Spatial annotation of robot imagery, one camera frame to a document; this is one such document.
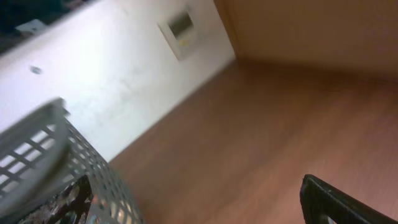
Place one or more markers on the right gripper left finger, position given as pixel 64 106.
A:
pixel 71 205

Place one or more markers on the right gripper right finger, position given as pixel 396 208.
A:
pixel 323 203

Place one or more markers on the grey plastic shopping basket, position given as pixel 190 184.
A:
pixel 42 154

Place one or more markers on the grey wall control panel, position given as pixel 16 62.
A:
pixel 181 33

